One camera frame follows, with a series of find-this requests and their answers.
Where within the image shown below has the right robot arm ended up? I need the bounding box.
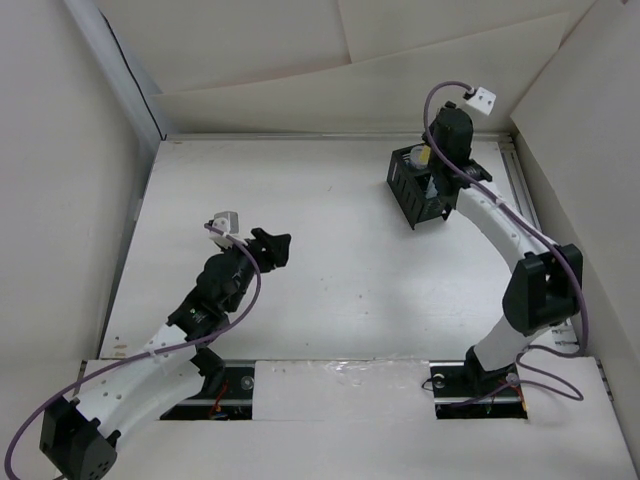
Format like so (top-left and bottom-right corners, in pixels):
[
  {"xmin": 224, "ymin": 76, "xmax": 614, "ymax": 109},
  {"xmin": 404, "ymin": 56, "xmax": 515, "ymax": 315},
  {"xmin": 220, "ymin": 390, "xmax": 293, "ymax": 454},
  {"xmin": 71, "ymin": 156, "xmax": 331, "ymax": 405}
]
[{"xmin": 423, "ymin": 102, "xmax": 587, "ymax": 396}]

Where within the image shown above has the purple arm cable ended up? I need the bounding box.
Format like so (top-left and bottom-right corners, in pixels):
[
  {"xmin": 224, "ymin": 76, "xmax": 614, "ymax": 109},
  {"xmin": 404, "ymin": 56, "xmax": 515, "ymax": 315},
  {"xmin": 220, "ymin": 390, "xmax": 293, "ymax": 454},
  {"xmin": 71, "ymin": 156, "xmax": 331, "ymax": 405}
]
[
  {"xmin": 423, "ymin": 80, "xmax": 589, "ymax": 406},
  {"xmin": 2, "ymin": 224, "xmax": 264, "ymax": 479}
]

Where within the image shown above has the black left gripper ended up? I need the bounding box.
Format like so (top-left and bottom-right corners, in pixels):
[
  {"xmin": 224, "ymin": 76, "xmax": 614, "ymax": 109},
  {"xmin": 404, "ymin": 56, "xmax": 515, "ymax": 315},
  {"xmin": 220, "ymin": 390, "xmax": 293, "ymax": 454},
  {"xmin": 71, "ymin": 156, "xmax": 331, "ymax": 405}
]
[{"xmin": 218, "ymin": 228, "xmax": 287, "ymax": 313}]

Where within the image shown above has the yellow highlighter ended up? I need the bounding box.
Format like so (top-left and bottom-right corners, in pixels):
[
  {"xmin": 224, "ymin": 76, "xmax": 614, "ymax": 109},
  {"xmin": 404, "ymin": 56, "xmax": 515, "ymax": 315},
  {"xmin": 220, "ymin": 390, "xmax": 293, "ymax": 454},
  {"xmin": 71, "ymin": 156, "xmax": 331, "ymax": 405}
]
[{"xmin": 416, "ymin": 145, "xmax": 431, "ymax": 168}]

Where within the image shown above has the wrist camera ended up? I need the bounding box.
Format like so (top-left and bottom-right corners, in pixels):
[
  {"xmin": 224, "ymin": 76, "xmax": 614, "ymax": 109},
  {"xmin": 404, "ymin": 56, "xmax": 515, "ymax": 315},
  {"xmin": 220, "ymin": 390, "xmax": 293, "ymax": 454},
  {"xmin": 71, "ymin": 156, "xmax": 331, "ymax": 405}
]
[
  {"xmin": 463, "ymin": 87, "xmax": 497, "ymax": 116},
  {"xmin": 204, "ymin": 211, "xmax": 240, "ymax": 249}
]

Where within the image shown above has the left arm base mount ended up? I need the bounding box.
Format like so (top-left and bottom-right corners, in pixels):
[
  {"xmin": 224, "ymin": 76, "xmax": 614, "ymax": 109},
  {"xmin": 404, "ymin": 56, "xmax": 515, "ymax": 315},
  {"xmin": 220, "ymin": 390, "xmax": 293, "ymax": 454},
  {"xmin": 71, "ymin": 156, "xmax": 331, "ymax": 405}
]
[{"xmin": 160, "ymin": 348, "xmax": 256, "ymax": 421}]

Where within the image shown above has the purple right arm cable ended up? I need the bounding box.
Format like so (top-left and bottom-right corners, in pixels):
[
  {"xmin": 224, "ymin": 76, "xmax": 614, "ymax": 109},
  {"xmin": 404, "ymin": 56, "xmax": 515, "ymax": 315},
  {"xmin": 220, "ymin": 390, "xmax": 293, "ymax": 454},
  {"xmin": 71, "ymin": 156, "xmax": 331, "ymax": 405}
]
[{"xmin": 423, "ymin": 80, "xmax": 589, "ymax": 406}]

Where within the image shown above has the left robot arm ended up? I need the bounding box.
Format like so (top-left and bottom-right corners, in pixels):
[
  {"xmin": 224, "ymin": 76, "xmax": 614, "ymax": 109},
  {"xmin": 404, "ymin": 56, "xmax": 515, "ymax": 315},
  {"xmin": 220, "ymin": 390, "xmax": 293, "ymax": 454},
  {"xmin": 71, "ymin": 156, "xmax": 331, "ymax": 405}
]
[{"xmin": 40, "ymin": 222, "xmax": 292, "ymax": 479}]

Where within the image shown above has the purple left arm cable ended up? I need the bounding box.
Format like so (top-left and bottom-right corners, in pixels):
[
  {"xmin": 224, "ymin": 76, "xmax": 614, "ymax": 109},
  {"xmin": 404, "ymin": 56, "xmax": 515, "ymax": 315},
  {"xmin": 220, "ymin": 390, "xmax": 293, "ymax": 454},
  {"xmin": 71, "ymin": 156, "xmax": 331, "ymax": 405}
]
[{"xmin": 2, "ymin": 224, "xmax": 264, "ymax": 479}]

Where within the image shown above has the blue highlighter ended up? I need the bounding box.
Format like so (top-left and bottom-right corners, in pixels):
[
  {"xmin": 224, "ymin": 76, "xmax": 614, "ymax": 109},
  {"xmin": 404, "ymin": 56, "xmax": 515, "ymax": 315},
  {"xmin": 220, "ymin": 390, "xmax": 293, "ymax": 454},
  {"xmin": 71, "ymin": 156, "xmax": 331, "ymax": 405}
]
[{"xmin": 425, "ymin": 177, "xmax": 438, "ymax": 198}]

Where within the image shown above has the clear jar of paper clips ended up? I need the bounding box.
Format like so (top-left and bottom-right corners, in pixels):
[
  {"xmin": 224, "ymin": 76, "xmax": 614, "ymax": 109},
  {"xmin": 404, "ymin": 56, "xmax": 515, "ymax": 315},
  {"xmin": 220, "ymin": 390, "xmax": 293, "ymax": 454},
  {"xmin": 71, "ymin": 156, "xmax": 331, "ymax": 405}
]
[{"xmin": 409, "ymin": 145, "xmax": 424, "ymax": 170}]

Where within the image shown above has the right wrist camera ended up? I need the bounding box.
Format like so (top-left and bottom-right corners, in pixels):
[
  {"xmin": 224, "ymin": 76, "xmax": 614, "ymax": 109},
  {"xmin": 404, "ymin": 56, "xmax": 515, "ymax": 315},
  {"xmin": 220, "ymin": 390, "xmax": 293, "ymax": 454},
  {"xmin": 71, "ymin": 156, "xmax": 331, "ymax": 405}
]
[{"xmin": 463, "ymin": 87, "xmax": 497, "ymax": 116}]

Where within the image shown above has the aluminium rail right edge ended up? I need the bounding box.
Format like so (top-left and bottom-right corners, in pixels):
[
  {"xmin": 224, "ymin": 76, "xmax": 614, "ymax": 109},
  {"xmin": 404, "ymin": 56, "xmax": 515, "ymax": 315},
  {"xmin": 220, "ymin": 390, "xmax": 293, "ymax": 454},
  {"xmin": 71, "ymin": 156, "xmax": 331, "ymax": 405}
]
[{"xmin": 465, "ymin": 135, "xmax": 579, "ymax": 354}]

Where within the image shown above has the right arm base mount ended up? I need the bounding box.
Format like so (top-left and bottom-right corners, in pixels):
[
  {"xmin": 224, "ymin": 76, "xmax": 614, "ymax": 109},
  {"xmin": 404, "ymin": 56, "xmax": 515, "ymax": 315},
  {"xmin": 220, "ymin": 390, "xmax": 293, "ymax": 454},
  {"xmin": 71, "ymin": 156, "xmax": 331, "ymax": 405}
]
[{"xmin": 422, "ymin": 361, "xmax": 528, "ymax": 420}]

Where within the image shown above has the black two-slot organizer box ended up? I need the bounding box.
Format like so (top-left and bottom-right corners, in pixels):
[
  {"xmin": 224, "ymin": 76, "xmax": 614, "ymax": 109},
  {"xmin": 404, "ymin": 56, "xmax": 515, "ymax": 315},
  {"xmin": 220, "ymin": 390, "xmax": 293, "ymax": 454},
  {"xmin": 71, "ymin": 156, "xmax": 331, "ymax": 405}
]
[{"xmin": 386, "ymin": 145, "xmax": 451, "ymax": 229}]

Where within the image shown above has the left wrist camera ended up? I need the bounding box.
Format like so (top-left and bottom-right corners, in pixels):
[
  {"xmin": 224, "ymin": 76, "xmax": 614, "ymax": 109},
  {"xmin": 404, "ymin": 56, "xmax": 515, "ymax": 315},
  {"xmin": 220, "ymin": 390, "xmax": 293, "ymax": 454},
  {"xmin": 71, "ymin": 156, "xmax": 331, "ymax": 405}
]
[{"xmin": 204, "ymin": 211, "xmax": 240, "ymax": 249}]

